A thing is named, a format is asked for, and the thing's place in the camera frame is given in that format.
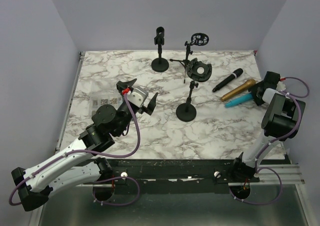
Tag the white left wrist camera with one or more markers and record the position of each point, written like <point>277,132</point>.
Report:
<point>138,96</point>

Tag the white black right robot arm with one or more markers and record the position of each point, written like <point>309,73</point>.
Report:
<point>281,120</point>

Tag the gold microphone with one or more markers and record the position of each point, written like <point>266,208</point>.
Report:
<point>243,87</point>

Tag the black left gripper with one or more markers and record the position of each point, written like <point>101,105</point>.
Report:
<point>149,109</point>

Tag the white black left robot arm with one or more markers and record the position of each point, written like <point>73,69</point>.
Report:
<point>85,159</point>

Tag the black handheld microphone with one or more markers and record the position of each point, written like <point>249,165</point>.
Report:
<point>235,74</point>

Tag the black shock mount tripod stand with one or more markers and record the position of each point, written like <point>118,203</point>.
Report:
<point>197,39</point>

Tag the teal microphone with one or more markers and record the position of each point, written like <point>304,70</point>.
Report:
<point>239,100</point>

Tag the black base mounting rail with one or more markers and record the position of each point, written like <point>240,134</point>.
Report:
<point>166,176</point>

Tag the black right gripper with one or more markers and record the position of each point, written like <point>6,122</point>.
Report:
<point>254,89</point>

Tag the black round-base microphone stand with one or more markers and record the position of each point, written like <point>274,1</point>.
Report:
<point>159,64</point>

